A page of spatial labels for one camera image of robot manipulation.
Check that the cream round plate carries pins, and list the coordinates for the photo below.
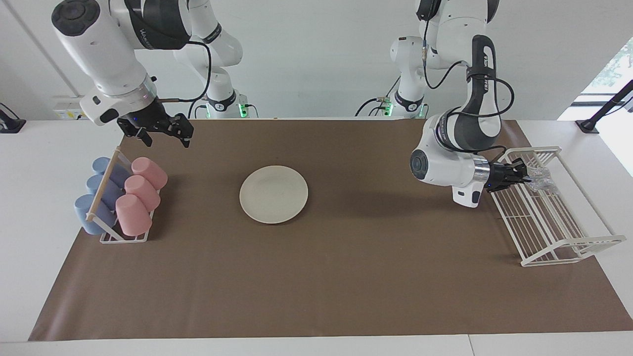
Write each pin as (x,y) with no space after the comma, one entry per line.
(273,195)

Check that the cup rack with wooden bar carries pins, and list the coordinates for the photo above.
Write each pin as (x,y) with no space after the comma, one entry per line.
(104,183)

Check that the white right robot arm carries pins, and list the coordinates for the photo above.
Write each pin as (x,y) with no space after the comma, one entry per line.
(99,44)

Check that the blue plastic cup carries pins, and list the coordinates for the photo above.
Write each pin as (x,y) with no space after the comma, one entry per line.
(84,210)
(118,174)
(94,184)

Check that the pink plastic cup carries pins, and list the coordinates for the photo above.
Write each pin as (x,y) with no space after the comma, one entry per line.
(150,173)
(142,193)
(133,215)

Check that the white wall power outlet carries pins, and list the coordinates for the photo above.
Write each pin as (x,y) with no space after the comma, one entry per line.
(67,111)

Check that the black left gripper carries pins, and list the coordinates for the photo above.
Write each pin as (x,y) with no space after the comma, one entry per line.
(502,177)

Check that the black table clamp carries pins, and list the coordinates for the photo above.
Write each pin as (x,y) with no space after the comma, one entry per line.
(12,126)

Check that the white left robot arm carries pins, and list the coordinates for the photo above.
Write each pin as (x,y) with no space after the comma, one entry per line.
(445,168)

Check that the bright window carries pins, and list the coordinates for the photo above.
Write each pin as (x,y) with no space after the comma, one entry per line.
(613,69)

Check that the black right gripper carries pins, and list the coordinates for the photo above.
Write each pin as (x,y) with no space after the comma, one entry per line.
(151,118)

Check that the brown table mat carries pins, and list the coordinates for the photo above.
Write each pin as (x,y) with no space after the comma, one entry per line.
(346,277)

